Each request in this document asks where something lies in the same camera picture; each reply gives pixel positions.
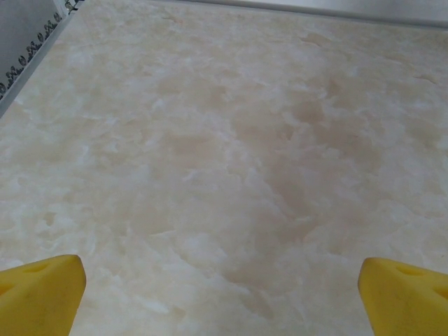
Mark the long aluminium frame rail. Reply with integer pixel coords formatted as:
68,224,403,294
209,0,448,36

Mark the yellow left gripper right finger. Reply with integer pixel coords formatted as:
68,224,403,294
357,257,448,336

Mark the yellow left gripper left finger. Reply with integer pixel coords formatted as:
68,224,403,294
0,254,88,336

